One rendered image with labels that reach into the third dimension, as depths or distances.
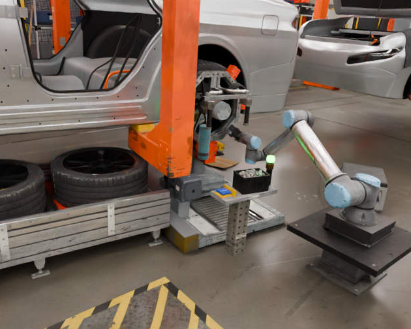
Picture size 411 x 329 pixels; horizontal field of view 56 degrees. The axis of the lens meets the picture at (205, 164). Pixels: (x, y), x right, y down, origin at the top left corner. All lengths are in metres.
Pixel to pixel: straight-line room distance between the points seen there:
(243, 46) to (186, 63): 0.97
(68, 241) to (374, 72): 3.83
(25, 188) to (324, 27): 5.15
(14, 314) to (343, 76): 4.21
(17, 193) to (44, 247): 0.35
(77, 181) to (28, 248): 0.48
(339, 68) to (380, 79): 0.49
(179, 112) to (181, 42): 0.41
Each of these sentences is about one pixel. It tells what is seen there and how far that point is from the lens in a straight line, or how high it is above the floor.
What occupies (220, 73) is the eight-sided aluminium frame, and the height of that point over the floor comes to 1.11.
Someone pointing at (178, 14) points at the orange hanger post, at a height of 1.49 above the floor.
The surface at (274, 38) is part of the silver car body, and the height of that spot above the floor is 1.37.
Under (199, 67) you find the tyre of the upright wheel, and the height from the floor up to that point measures 1.14.
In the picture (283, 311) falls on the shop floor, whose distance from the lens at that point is 2.34.
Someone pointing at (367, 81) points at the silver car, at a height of 0.92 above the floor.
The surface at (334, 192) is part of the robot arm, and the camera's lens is 2.35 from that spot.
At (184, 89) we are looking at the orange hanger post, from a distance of 2.37.
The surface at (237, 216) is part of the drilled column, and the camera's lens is 2.56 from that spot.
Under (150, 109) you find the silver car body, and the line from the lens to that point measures 2.88.
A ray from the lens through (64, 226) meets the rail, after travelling 2.45.
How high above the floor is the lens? 1.48
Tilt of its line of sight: 20 degrees down
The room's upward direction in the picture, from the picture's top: 4 degrees clockwise
